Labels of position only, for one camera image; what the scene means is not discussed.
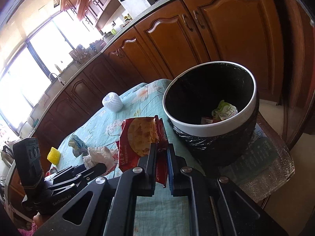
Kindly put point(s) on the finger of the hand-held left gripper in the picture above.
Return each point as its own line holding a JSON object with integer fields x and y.
{"x": 71, "y": 170}
{"x": 93, "y": 172}

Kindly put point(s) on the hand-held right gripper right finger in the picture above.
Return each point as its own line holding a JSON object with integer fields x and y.
{"x": 169, "y": 172}

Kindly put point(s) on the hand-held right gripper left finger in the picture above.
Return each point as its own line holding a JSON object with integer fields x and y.
{"x": 150, "y": 167}

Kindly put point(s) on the white plastic wrapper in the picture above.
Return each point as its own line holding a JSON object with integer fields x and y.
{"x": 98, "y": 156}

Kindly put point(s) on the red cracker snack bag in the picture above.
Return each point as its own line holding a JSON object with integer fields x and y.
{"x": 128, "y": 152}

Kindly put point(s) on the white rimmed black trash bin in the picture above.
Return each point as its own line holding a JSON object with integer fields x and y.
{"x": 196, "y": 129}

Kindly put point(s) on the small red white carton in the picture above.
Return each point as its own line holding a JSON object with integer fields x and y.
{"x": 206, "y": 120}

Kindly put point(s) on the green white wrapper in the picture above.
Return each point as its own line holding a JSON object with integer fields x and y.
{"x": 225, "y": 110}

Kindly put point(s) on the person's left hand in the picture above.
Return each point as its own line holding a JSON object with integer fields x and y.
{"x": 39, "y": 218}

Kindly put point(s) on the crushed red can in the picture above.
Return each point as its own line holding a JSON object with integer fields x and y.
{"x": 53, "y": 170}

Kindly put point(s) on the yellow foam fruit net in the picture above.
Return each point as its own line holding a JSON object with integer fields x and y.
{"x": 53, "y": 155}

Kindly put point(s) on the electric kettle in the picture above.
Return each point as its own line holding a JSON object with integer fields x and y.
{"x": 7, "y": 153}

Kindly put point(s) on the blue white crumpled wrapper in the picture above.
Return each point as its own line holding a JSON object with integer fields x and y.
{"x": 76, "y": 145}

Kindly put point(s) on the pink cloth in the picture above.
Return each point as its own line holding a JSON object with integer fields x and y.
{"x": 25, "y": 232}

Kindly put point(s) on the light blue floral tablecloth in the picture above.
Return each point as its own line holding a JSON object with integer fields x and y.
{"x": 133, "y": 98}

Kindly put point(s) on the white foam fruit net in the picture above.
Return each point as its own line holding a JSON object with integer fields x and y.
{"x": 113, "y": 102}

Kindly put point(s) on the kitchen faucet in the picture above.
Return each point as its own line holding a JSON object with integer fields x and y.
{"x": 57, "y": 78}

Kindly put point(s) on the green printed sheet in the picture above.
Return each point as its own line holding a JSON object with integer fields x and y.
{"x": 258, "y": 152}

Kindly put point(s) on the small bottle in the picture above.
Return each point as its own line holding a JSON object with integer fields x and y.
{"x": 58, "y": 68}

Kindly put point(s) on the kitchen window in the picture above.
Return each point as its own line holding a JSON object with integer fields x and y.
{"x": 41, "y": 54}

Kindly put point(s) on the white rice cooker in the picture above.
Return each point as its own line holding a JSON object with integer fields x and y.
{"x": 108, "y": 37}

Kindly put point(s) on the wooden lower cabinets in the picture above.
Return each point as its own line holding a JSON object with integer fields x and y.
{"x": 221, "y": 41}

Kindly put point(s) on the kitchen countertop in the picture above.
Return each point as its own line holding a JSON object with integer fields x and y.
{"x": 137, "y": 19}

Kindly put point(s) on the ceiling vent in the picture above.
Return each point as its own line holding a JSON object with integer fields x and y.
{"x": 56, "y": 1}

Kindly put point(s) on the wooden door frame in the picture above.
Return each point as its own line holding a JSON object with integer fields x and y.
{"x": 295, "y": 54}

